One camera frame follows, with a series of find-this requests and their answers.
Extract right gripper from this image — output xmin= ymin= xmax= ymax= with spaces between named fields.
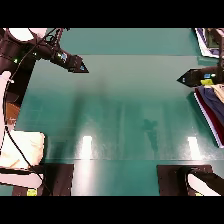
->
xmin=176 ymin=67 xmax=206 ymax=87

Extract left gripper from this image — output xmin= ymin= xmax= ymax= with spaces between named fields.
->
xmin=59 ymin=51 xmax=90 ymax=75

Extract beige garment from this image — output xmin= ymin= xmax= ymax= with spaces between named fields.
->
xmin=211 ymin=83 xmax=224 ymax=103

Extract navy garment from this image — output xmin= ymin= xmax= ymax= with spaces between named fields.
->
xmin=199 ymin=86 xmax=224 ymax=125

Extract white striped garment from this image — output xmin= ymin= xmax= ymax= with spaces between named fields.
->
xmin=194 ymin=27 xmax=222 ymax=60

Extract dark red garment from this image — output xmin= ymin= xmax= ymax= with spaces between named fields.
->
xmin=194 ymin=87 xmax=224 ymax=145

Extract cream garment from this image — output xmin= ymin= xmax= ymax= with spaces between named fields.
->
xmin=0 ymin=129 xmax=46 ymax=170

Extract black cable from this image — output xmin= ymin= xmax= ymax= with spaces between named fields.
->
xmin=2 ymin=124 xmax=46 ymax=188

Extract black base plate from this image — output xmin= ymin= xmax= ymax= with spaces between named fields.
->
xmin=43 ymin=163 xmax=75 ymax=197
xmin=156 ymin=164 xmax=214 ymax=197

